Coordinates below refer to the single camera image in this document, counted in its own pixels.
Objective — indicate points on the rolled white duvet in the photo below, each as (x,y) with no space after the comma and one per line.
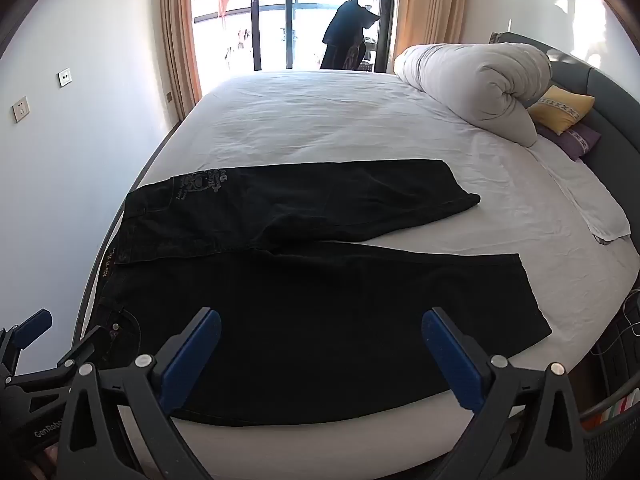
(465,80)

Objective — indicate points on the black denim pants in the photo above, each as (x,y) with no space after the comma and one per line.
(325,310)

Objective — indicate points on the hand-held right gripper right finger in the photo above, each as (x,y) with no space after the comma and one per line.
(450,360)

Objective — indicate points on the bed with white sheet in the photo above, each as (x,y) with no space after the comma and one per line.
(325,115)

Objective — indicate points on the white wall socket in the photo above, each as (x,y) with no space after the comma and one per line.
(22,108)
(65,77)

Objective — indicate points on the folded white sheet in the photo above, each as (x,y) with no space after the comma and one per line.
(600,215)

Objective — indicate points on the black mesh chair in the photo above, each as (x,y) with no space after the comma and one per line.
(615,442)

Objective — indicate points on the dark hanging garment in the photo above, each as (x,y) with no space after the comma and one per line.
(345,35)

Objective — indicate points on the dark balcony door frame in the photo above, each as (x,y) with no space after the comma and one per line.
(289,10)

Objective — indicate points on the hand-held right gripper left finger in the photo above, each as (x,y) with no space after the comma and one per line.
(192,355)

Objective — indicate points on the yellow patterned pillow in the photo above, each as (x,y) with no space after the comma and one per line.
(557,110)

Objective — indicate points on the beige curtain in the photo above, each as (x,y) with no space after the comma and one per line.
(430,5)
(180,35)

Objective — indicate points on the striped cloth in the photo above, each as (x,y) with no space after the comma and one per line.
(614,412)

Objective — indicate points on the dark grey padded headboard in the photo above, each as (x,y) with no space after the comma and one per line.
(615,105)

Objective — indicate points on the orange hanging cloth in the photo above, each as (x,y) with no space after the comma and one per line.
(225,1)

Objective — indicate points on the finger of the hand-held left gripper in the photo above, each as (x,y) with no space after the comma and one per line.
(67,364)
(31,325)

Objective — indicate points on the purple patterned pillow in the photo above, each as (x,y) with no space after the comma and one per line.
(575,141)

